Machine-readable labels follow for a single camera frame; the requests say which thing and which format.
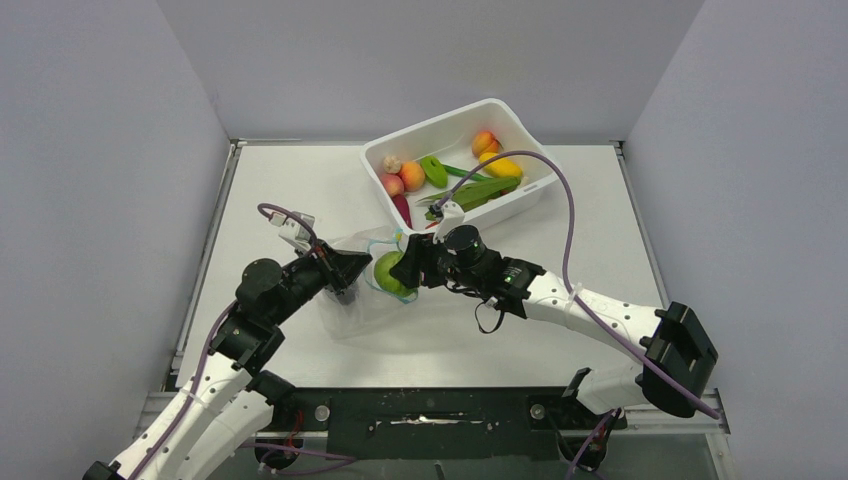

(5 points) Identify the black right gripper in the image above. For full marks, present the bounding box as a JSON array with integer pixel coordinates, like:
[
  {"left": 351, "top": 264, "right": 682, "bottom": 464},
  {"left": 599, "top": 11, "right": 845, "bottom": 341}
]
[{"left": 394, "top": 231, "right": 483, "bottom": 291}]

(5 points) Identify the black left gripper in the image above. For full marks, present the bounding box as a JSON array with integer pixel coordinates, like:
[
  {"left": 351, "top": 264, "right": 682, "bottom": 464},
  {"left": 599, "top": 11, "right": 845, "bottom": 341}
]
[{"left": 269, "top": 236, "right": 372, "bottom": 326}]

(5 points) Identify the green cabbage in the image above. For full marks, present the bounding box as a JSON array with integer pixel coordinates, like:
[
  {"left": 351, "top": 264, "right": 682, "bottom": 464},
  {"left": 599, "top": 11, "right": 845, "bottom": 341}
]
[{"left": 374, "top": 251, "right": 417, "bottom": 298}]

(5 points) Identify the clear zip top bag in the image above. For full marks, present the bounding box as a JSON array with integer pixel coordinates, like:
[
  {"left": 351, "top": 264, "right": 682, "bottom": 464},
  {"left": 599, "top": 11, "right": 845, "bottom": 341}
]
[{"left": 315, "top": 226, "right": 418, "bottom": 340}]

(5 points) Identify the orange peach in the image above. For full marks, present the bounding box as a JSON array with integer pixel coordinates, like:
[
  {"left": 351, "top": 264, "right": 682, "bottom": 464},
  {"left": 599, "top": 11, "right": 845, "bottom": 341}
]
[
  {"left": 471, "top": 130, "right": 501, "bottom": 158},
  {"left": 398, "top": 162, "right": 426, "bottom": 192}
]

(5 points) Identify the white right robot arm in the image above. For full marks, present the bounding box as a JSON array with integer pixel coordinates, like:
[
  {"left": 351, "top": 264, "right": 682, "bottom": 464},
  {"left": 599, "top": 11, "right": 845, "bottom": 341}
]
[{"left": 390, "top": 225, "right": 720, "bottom": 427}]

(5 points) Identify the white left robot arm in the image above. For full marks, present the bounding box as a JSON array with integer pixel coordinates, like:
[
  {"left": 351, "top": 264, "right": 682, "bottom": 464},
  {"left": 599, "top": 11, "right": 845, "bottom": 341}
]
[{"left": 84, "top": 241, "right": 372, "bottom": 479}]

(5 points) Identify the green leafy vegetable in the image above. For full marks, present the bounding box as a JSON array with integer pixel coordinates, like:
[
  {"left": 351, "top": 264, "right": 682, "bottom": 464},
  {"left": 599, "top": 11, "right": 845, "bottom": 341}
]
[{"left": 415, "top": 177, "right": 521, "bottom": 221}]

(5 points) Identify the white plastic bin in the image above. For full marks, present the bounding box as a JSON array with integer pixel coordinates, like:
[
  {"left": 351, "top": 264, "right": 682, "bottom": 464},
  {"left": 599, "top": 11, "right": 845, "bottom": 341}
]
[{"left": 360, "top": 98, "right": 557, "bottom": 235}]

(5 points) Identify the green bell pepper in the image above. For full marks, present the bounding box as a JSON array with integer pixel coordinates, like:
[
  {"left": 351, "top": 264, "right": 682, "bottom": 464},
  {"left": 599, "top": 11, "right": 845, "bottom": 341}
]
[{"left": 419, "top": 155, "right": 448, "bottom": 188}]

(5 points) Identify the beige garlic bulb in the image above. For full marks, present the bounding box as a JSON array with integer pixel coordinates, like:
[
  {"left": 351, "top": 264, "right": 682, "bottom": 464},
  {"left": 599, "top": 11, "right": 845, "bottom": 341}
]
[{"left": 382, "top": 155, "right": 403, "bottom": 175}]

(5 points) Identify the green chili pepper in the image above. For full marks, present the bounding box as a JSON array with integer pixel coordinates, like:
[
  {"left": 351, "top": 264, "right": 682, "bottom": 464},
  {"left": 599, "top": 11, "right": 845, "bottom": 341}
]
[{"left": 443, "top": 164, "right": 489, "bottom": 181}]

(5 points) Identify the yellow mango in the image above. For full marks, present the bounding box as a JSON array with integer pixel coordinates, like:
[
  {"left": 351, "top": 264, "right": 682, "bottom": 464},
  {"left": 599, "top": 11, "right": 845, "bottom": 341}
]
[{"left": 478, "top": 152, "right": 523, "bottom": 178}]

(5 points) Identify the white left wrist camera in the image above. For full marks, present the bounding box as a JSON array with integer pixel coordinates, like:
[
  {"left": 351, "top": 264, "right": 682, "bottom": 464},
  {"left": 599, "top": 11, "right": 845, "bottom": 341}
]
[{"left": 270, "top": 211, "right": 315, "bottom": 256}]

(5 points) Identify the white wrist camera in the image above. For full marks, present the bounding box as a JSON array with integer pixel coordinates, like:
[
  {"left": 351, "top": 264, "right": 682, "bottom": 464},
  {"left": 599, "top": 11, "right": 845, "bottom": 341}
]
[
  {"left": 270, "top": 211, "right": 315, "bottom": 256},
  {"left": 428, "top": 200, "right": 465, "bottom": 244}
]

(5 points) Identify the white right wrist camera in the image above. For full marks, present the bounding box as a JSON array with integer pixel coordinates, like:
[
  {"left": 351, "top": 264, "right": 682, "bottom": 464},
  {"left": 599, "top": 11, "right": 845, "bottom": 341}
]
[{"left": 428, "top": 200, "right": 465, "bottom": 244}]

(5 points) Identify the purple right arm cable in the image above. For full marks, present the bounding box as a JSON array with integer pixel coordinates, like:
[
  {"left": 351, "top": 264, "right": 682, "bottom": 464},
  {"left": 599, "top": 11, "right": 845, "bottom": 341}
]
[{"left": 433, "top": 150, "right": 721, "bottom": 421}]

